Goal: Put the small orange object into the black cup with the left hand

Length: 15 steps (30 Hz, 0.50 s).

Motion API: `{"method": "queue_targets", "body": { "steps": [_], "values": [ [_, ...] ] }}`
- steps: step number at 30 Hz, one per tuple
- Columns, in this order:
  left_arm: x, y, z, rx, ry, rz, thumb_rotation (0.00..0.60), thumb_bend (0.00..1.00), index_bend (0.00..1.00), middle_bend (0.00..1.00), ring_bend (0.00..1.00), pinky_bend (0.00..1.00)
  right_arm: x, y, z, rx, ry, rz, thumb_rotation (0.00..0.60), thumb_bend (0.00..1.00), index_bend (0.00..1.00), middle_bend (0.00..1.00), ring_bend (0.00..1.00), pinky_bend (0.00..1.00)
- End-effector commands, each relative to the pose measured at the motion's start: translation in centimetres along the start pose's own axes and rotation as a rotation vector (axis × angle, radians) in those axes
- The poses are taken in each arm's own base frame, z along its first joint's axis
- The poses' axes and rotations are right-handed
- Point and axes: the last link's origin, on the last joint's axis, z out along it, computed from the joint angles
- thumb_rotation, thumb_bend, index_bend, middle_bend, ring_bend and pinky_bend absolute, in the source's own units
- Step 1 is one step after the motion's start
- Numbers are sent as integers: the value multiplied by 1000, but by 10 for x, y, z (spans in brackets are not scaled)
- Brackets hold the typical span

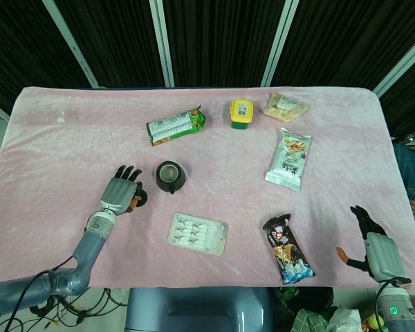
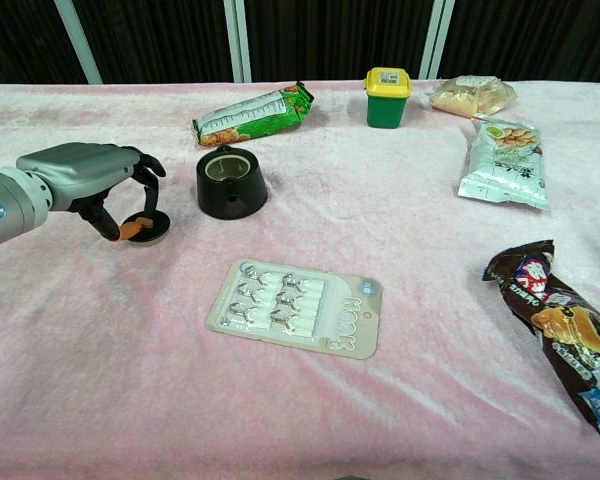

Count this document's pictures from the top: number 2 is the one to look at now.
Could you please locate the pink plush tablecloth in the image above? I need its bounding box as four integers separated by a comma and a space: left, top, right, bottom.
0, 78, 600, 480

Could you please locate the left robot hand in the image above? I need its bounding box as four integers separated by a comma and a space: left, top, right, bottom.
15, 142, 167, 243

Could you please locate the pale green cookie bag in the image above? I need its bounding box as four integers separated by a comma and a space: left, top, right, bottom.
457, 112, 552, 212

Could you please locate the clear bag beige food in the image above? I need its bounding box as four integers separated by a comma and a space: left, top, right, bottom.
428, 75, 518, 119

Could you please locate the hooks blister card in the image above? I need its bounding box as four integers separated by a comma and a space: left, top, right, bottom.
204, 258, 384, 360

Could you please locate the black teapot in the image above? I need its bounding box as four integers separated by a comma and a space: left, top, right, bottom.
195, 145, 269, 220

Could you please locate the black teapot lid wooden knob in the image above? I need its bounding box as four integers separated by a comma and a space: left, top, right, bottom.
118, 213, 171, 248

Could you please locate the green snack bag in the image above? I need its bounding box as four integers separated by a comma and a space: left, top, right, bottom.
191, 81, 315, 147

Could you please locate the dark brown snack bag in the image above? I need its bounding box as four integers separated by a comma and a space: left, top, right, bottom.
482, 239, 600, 439

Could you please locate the green bin yellow lid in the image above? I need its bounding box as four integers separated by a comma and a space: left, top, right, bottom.
364, 67, 413, 129

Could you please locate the white frame post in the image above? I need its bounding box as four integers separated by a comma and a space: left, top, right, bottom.
53, 0, 104, 85
223, 0, 254, 84
418, 0, 456, 81

